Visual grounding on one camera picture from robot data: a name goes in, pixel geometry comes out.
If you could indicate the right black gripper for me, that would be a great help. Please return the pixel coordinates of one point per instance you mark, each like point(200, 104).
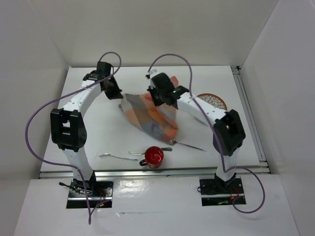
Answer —
point(152, 90)

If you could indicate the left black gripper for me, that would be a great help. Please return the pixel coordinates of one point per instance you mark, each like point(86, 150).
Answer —
point(115, 94)

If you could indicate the checkered orange grey cloth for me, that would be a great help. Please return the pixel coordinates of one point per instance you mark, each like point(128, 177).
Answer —
point(157, 122)

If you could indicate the floral patterned plate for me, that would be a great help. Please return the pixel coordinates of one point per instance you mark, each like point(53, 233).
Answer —
point(213, 100)

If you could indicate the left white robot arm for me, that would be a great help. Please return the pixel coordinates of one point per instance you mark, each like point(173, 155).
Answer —
point(68, 131)

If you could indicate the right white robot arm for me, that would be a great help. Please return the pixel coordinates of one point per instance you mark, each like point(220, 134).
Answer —
point(226, 126)

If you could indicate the silver spoon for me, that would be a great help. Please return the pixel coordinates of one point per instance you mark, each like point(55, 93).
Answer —
point(188, 145)

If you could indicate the silver knife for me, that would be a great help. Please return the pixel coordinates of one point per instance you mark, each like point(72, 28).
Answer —
point(137, 153)

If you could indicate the red enamel mug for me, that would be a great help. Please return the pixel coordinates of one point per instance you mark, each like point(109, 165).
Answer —
point(153, 157)

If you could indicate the silver fork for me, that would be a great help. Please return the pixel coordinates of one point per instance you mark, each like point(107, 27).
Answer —
point(117, 157)

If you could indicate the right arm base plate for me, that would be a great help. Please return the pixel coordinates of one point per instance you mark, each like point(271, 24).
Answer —
point(212, 195)

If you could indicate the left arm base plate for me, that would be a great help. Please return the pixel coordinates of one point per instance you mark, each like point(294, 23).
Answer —
point(102, 195)

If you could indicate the aluminium frame rail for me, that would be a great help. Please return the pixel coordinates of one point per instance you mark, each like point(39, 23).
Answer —
point(109, 131)

